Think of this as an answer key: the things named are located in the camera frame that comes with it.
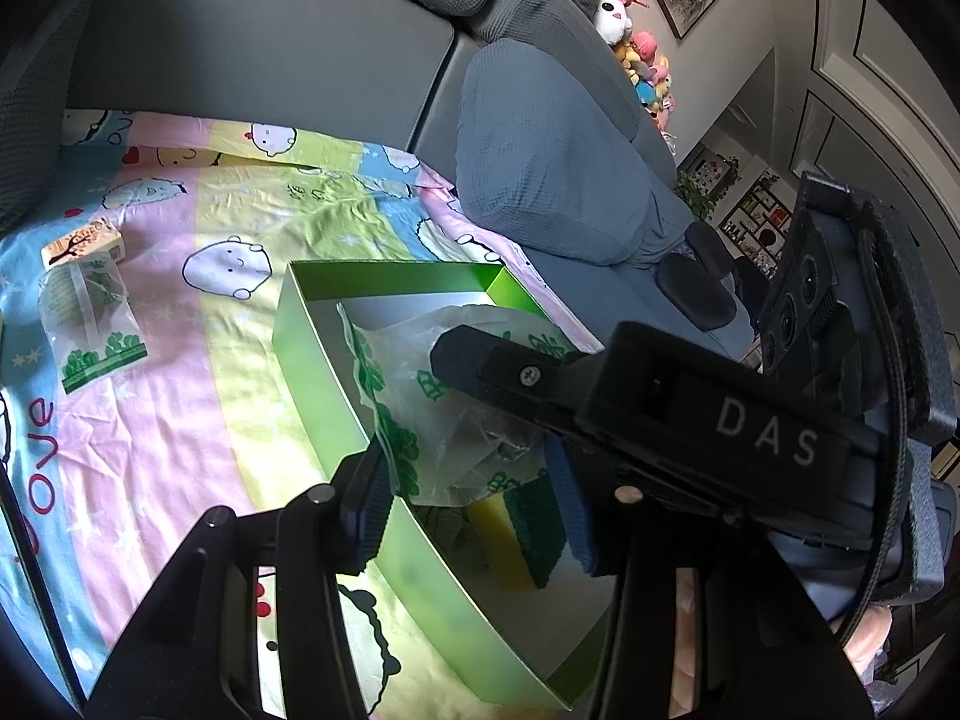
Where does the black padded armrest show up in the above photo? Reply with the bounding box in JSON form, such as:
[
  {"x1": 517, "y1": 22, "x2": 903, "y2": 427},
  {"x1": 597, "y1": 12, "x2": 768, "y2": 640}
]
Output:
[
  {"x1": 686, "y1": 223, "x2": 734, "y2": 278},
  {"x1": 656, "y1": 251, "x2": 737, "y2": 332}
]

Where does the cartoon printed blanket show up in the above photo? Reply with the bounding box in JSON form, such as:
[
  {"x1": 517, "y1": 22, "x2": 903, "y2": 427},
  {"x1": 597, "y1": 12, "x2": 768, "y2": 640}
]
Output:
[{"x1": 0, "y1": 109, "x2": 601, "y2": 720}]

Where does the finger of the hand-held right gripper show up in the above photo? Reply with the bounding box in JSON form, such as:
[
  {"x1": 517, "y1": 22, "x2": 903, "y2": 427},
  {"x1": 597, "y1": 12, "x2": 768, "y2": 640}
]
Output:
[{"x1": 431, "y1": 322, "x2": 597, "y2": 432}]

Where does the blue-grey textured cushion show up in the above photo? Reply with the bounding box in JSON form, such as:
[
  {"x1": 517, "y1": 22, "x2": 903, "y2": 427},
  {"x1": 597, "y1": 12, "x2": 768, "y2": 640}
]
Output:
[{"x1": 456, "y1": 39, "x2": 695, "y2": 267}]

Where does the yellow sponge green scouring pad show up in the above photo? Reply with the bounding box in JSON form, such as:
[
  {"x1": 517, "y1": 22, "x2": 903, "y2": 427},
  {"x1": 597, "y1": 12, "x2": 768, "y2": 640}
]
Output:
[{"x1": 469, "y1": 476, "x2": 571, "y2": 590}]

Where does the small white printed box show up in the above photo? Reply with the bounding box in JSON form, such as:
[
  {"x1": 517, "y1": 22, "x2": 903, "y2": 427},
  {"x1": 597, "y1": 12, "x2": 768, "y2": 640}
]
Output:
[{"x1": 41, "y1": 216, "x2": 125, "y2": 269}]

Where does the grey sofa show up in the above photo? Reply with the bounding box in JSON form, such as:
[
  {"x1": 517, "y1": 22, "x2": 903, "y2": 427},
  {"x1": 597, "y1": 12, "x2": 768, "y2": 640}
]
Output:
[{"x1": 0, "y1": 0, "x2": 758, "y2": 368}]

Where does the large grey textured cushion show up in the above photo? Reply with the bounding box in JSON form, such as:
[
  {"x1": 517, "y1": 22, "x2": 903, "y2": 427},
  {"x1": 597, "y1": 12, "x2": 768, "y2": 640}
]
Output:
[{"x1": 0, "y1": 15, "x2": 72, "y2": 222}]

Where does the green cardboard box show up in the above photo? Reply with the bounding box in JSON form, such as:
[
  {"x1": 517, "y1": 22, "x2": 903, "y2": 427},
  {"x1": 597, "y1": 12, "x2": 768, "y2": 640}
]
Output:
[{"x1": 271, "y1": 261, "x2": 638, "y2": 712}]

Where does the green potted plant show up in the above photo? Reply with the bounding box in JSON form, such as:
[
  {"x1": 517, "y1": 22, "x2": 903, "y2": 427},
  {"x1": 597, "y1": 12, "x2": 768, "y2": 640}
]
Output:
[{"x1": 675, "y1": 169, "x2": 719, "y2": 224}]

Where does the dark display shelf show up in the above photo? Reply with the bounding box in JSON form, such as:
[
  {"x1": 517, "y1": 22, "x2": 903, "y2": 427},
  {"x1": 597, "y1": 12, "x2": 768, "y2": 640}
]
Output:
[{"x1": 718, "y1": 172, "x2": 796, "y2": 260}]

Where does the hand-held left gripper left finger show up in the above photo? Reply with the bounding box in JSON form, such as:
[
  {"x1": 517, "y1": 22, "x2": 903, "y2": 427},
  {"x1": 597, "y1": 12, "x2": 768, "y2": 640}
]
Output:
[{"x1": 86, "y1": 446, "x2": 395, "y2": 720}]

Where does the clear plastic bag green print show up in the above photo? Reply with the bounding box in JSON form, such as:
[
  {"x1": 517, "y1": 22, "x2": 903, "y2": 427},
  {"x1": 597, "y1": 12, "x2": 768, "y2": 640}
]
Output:
[
  {"x1": 337, "y1": 302, "x2": 571, "y2": 507},
  {"x1": 37, "y1": 255, "x2": 149, "y2": 395}
]

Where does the person's right forearm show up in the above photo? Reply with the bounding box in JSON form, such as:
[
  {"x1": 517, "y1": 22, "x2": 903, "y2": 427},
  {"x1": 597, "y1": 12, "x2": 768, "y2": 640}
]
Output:
[{"x1": 840, "y1": 604, "x2": 897, "y2": 683}]

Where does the pile of colourful plush toys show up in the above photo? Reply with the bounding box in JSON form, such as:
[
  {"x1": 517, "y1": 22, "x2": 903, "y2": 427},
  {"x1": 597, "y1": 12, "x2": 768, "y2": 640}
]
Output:
[{"x1": 611, "y1": 30, "x2": 677, "y2": 134}]

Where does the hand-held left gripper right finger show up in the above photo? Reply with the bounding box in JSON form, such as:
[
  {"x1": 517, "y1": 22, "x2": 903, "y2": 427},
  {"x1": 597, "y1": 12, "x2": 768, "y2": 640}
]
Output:
[{"x1": 546, "y1": 435, "x2": 875, "y2": 720}]

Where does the white plush toy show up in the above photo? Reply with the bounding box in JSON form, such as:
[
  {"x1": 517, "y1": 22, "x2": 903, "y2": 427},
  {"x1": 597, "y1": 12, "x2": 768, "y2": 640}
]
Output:
[{"x1": 596, "y1": 0, "x2": 636, "y2": 42}]

